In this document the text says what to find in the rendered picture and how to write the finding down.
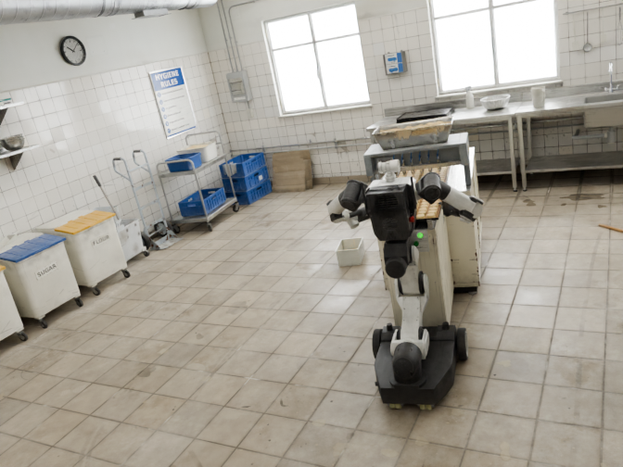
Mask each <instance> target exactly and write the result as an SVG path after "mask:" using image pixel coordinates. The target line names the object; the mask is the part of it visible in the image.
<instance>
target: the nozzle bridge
mask: <svg viewBox="0 0 623 467"><path fill-rule="evenodd" d="M428 150H429V156H430V159H431V164H428V162H427V155H428ZM438 150H439V151H438ZM420 151H421V153H420ZM411 152H412V158H413V166H411V162H410V156H411ZM437 152H438V153H439V163H437ZM419 153H420V156H421V158H422V165H419ZM402 154H403V156H402ZM393 155H394V158H395V159H398V160H399V161H400V171H406V170H421V169H430V168H438V167H447V166H455V165H461V166H464V179H465V186H469V185H471V183H472V178H471V169H470V159H469V155H470V152H469V142H468V133H456V134H450V135H449V139H448V142H446V143H438V144H431V145H418V146H410V147H403V148H395V149H388V150H383V149H382V148H381V146H380V145H379V144H378V145H371V146H370V147H369V149H368V150H367V151H366V153H365V154H364V155H363V159H364V165H365V170H366V176H370V179H371V182H372V181H375V180H379V177H378V174H381V173H380V172H379V171H377V169H376V160H377V159H378V158H393ZM401 156H402V157H403V159H404V164H405V167H402V165H401Z"/></svg>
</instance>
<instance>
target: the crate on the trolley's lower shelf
mask: <svg viewBox="0 0 623 467"><path fill-rule="evenodd" d="M210 191H215V193H211V194H209V192H210ZM201 194H202V197H203V201H204V204H205V208H206V211H207V215H208V214H209V213H211V212H212V211H213V210H215V209H216V208H217V207H218V206H220V205H221V204H223V203H224V202H225V201H226V198H225V194H224V191H223V187H219V188H210V189H201ZM190 198H192V200H191V201H189V202H188V199H190ZM178 205H179V209H180V211H181V215H182V217H193V216H204V215H205V212H204V208H203V205H202V202H201V198H200V194H199V191H196V192H195V193H193V194H192V195H190V196H188V197H187V198H185V199H183V200H182V201H180V202H179V203H178Z"/></svg>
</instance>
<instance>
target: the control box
mask: <svg viewBox="0 0 623 467"><path fill-rule="evenodd" d="M419 233H421V234H423V237H422V238H419V237H418V236H417V235H418V234H419ZM414 242H418V243H419V245H418V246H417V247H416V248H417V249H418V251H419V252H429V243H428V236H427V229H419V230H413V232H412V237H411V240H410V244H411V246H414V244H413V243H414Z"/></svg>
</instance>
